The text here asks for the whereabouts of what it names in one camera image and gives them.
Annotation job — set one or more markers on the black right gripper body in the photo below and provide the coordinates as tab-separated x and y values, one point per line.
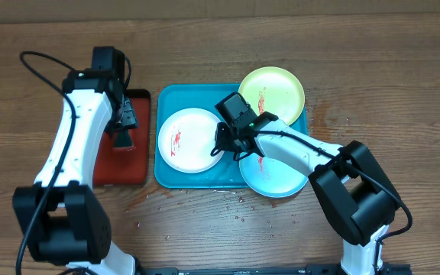
227	143

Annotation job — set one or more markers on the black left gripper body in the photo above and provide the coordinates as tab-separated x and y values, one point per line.
119	123

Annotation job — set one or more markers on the green and red sponge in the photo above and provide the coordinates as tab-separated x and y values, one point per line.
122	139

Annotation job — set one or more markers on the white plate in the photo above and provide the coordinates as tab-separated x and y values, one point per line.
186	139

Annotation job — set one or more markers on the light blue plate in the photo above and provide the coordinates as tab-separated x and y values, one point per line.
270	177

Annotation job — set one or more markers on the yellow plate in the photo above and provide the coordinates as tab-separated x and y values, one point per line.
274	90

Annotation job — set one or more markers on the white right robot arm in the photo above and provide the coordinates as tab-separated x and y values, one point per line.
356	196

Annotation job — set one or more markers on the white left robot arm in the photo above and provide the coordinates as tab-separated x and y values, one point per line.
62	221

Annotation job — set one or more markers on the blue plastic tray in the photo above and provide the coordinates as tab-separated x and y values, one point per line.
226	173

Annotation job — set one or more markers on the red tray with black rim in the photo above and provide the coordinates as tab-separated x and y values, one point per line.
126	166

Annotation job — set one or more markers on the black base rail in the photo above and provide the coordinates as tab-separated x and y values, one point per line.
311	269

